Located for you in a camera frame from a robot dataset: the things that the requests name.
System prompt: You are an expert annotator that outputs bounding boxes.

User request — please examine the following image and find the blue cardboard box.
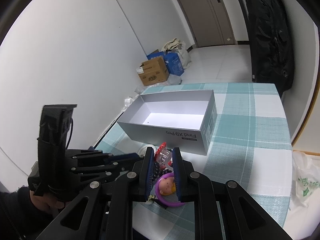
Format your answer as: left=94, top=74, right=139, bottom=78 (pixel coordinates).
left=147, top=51, right=184, bottom=76

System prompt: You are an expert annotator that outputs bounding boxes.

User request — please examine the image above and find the grey plastic parcel bag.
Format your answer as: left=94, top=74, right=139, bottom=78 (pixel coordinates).
left=135, top=74, right=182, bottom=95

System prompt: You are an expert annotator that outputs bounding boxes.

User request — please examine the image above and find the brown cardboard box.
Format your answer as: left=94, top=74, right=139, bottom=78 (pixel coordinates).
left=136, top=56, right=169, bottom=86

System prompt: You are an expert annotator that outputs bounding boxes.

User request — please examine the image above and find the silver phone box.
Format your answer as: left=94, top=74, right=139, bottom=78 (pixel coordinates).
left=117, top=90, right=217, bottom=155

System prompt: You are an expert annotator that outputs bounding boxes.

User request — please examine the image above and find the cream tote bag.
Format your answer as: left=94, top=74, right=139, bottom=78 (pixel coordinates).
left=161, top=38, right=191, bottom=69

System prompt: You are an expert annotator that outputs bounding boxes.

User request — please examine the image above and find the black coat rack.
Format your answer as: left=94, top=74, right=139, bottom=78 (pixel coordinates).
left=238, top=0, right=257, bottom=82

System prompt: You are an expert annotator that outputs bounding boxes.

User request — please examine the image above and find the white green plastic bag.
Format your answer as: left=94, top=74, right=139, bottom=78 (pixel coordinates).
left=291, top=151, right=319, bottom=233

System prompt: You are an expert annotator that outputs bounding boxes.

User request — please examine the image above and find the clear red toy charm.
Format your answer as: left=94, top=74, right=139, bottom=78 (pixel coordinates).
left=155, top=142, right=173, bottom=171

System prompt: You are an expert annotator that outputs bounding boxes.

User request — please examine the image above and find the grey door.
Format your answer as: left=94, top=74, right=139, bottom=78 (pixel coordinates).
left=178, top=0, right=236, bottom=47

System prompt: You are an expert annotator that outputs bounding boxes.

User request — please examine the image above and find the black backpack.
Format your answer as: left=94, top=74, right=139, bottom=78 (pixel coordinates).
left=246, top=0, right=295, bottom=96

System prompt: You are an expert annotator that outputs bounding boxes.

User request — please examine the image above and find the teal checkered tablecloth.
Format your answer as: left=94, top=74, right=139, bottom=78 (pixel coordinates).
left=95, top=83, right=292, bottom=239

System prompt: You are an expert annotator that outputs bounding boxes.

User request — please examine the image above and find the pink pig figurine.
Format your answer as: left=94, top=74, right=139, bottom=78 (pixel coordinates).
left=158, top=177, right=176, bottom=196

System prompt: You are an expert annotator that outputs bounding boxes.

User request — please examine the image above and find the person's left hand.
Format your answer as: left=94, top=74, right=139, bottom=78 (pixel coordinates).
left=29, top=190, right=65, bottom=214

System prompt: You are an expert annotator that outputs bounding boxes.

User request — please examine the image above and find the white plastic parcel bag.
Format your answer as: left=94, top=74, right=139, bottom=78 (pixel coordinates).
left=121, top=96, right=137, bottom=112

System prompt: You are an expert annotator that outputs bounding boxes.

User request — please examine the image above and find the purple ring bracelet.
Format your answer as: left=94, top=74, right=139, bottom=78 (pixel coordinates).
left=152, top=171, right=187, bottom=209

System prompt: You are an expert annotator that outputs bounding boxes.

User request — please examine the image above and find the white pin badge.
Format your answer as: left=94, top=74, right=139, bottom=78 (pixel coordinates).
left=137, top=145, right=148, bottom=158

